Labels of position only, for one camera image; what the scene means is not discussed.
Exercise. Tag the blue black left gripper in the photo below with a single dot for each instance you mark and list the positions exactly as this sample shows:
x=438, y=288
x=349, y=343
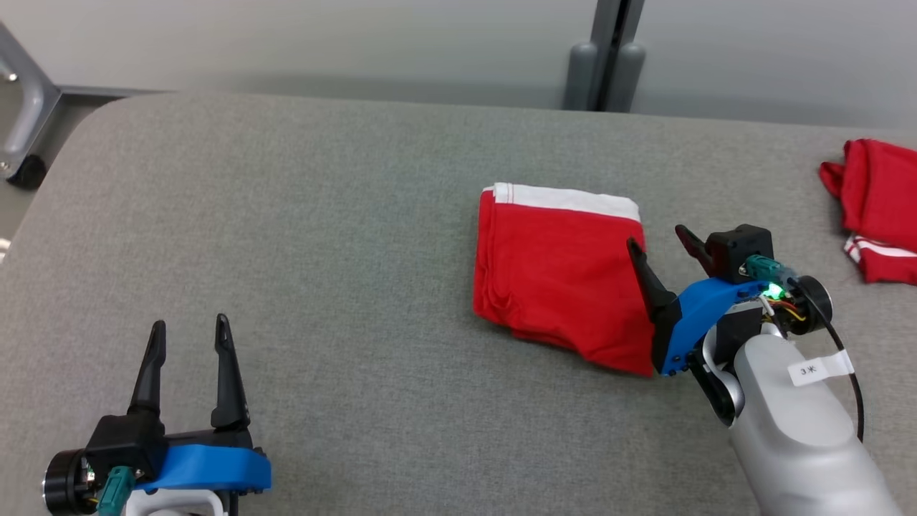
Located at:
x=208, y=466

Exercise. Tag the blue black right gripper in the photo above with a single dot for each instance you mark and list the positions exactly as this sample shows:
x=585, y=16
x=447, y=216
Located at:
x=706, y=308

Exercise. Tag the red shirt white sleeves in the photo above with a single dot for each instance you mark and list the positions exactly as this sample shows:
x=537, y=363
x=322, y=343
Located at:
x=559, y=272

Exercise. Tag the red shirt with paper tag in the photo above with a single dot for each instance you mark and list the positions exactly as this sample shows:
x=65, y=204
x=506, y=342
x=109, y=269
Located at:
x=881, y=193

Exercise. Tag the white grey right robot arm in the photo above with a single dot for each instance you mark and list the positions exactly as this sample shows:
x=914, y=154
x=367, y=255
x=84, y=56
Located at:
x=788, y=444

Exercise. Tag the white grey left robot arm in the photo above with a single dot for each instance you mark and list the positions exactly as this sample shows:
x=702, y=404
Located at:
x=179, y=505

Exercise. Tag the black caster wheel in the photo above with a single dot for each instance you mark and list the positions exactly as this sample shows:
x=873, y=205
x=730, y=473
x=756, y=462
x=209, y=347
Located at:
x=29, y=172

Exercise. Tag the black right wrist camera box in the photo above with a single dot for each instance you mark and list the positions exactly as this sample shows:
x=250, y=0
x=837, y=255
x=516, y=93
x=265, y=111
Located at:
x=738, y=247

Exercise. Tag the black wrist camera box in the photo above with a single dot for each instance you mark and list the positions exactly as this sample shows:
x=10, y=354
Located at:
x=125, y=441
x=738, y=247

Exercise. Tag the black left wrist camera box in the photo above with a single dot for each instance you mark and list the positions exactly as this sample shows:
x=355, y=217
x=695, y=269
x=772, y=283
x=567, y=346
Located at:
x=125, y=441

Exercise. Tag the teal right camera connector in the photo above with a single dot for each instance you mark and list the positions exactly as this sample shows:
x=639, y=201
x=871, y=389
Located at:
x=766, y=271

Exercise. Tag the teal camera connector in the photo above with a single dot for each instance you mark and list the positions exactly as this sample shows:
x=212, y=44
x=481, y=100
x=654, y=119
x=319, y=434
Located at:
x=114, y=491
x=766, y=271

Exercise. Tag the teal left camera connector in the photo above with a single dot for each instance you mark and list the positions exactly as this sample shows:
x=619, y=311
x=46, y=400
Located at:
x=114, y=491

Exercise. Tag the grey metal partition post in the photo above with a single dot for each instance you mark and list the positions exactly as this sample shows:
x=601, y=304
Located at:
x=605, y=57

